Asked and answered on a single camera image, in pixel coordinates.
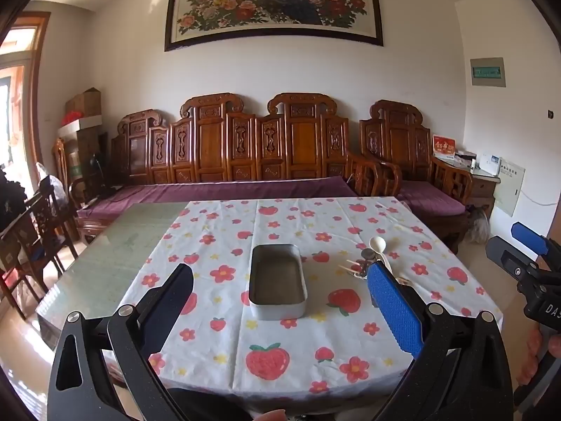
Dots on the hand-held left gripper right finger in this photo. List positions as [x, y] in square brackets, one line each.
[392, 311]

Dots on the red desk calendar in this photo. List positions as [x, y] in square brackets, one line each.
[443, 147]

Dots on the square purple seat cushion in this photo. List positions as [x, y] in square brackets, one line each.
[429, 195]

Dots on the metal spoon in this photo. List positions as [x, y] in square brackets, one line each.
[366, 254]

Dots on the person's right hand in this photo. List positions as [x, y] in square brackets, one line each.
[534, 351]

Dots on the grey fluffy bundle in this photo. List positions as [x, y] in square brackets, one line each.
[477, 226]

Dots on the clear plastic bag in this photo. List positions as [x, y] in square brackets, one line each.
[50, 184]

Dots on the grey wall panel box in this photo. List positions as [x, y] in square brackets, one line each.
[487, 72]

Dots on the black desk lamp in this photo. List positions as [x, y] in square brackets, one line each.
[96, 162]

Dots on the brown cardboard box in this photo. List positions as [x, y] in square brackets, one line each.
[85, 103]

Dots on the red decoration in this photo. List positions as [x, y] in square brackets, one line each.
[70, 118]

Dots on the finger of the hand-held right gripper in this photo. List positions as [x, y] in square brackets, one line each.
[528, 236]
[499, 254]

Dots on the white flat box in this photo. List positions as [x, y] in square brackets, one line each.
[83, 125]

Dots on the rectangular metal tin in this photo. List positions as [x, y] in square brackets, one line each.
[277, 285]

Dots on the wooden door frame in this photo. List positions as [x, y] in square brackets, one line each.
[37, 96]

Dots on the long purple seat cushion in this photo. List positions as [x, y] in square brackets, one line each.
[197, 190]

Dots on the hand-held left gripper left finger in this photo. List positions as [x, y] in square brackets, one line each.
[175, 302]

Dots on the strawberry print tablecloth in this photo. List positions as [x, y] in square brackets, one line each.
[219, 324]

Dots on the brown storage box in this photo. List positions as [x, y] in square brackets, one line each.
[87, 149]

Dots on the white plastic spoon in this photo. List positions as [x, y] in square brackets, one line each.
[378, 245]

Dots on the long carved wooden sofa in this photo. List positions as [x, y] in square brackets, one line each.
[210, 140]

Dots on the dark wooden dining chair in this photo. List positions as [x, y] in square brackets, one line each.
[39, 228]

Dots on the wooden side table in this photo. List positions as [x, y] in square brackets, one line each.
[482, 188]

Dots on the carved wooden armchair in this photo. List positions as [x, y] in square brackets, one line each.
[399, 140]
[59, 162]

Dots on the framed peacock flower painting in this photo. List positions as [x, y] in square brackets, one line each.
[271, 4]

